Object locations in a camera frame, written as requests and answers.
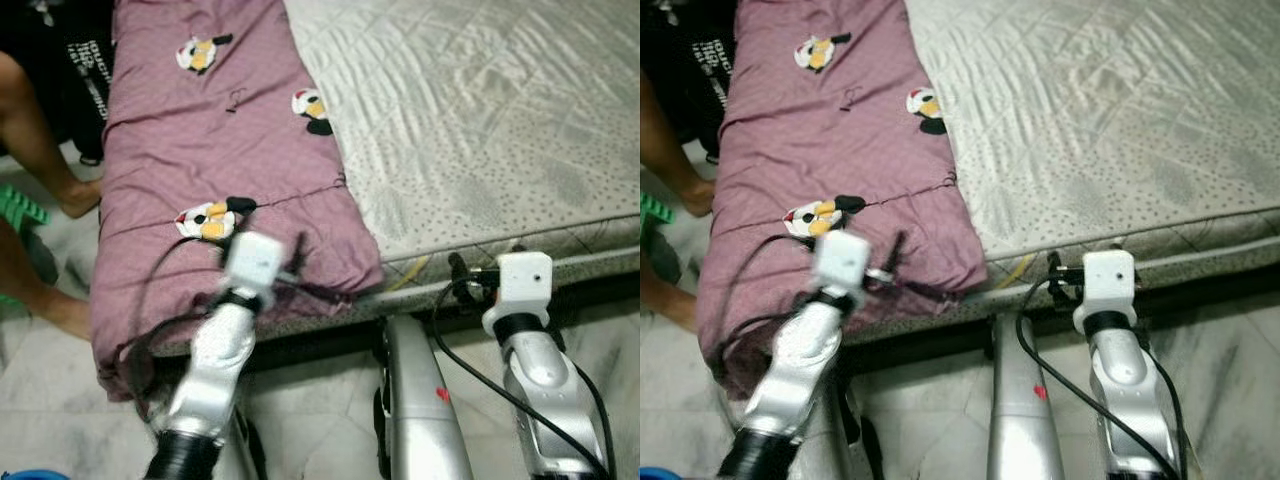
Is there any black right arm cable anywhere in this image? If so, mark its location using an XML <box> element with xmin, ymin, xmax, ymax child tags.
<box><xmin>432</xmin><ymin>275</ymin><xmax>616</xmax><ymax>471</ymax></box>
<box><xmin>1017</xmin><ymin>275</ymin><xmax>1191</xmax><ymax>471</ymax></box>

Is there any grey patterned mattress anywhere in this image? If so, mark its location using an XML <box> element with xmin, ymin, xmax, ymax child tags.
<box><xmin>283</xmin><ymin>0</ymin><xmax>641</xmax><ymax>293</ymax></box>
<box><xmin>903</xmin><ymin>0</ymin><xmax>1280</xmax><ymax>293</ymax></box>

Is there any person's bare leg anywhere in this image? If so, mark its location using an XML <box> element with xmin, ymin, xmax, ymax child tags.
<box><xmin>0</xmin><ymin>215</ymin><xmax>98</xmax><ymax>341</ymax></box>
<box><xmin>640</xmin><ymin>72</ymin><xmax>717</xmax><ymax>218</ymax></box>
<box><xmin>0</xmin><ymin>50</ymin><xmax>103</xmax><ymax>219</ymax></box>
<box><xmin>640</xmin><ymin>255</ymin><xmax>701</xmax><ymax>336</ymax></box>

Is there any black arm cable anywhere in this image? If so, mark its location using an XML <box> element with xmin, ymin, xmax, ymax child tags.
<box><xmin>432</xmin><ymin>275</ymin><xmax>616</xmax><ymax>471</ymax></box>
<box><xmin>1017</xmin><ymin>275</ymin><xmax>1191</xmax><ymax>471</ymax></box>
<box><xmin>120</xmin><ymin>235</ymin><xmax>241</xmax><ymax>401</ymax></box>
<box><xmin>708</xmin><ymin>235</ymin><xmax>819</xmax><ymax>396</ymax></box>

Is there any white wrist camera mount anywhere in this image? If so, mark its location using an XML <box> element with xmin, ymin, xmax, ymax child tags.
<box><xmin>483</xmin><ymin>252</ymin><xmax>554</xmax><ymax>336</ymax></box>
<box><xmin>218</xmin><ymin>232</ymin><xmax>286</xmax><ymax>309</ymax></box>
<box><xmin>1073</xmin><ymin>250</ymin><xmax>1139</xmax><ymax>336</ymax></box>
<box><xmin>810</xmin><ymin>230</ymin><xmax>873</xmax><ymax>309</ymax></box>

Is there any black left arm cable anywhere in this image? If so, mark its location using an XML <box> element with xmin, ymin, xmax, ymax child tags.
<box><xmin>708</xmin><ymin>235</ymin><xmax>819</xmax><ymax>396</ymax></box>
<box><xmin>120</xmin><ymin>235</ymin><xmax>241</xmax><ymax>401</ymax></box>

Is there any black bag with white print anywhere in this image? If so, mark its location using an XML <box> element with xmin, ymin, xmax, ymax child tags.
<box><xmin>55</xmin><ymin>0</ymin><xmax>119</xmax><ymax>166</ymax></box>
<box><xmin>680</xmin><ymin>0</ymin><xmax>736</xmax><ymax>161</ymax></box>

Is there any mauve penguin print blanket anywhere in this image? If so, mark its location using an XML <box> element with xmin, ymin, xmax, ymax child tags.
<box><xmin>695</xmin><ymin>0</ymin><xmax>991</xmax><ymax>403</ymax></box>
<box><xmin>88</xmin><ymin>0</ymin><xmax>388</xmax><ymax>403</ymax></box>

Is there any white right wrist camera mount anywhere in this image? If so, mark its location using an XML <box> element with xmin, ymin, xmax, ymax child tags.
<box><xmin>483</xmin><ymin>252</ymin><xmax>554</xmax><ymax>336</ymax></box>
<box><xmin>1073</xmin><ymin>250</ymin><xmax>1139</xmax><ymax>336</ymax></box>

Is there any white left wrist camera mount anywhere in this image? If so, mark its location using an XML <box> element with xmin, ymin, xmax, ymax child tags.
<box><xmin>810</xmin><ymin>230</ymin><xmax>873</xmax><ymax>309</ymax></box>
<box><xmin>218</xmin><ymin>232</ymin><xmax>286</xmax><ymax>309</ymax></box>

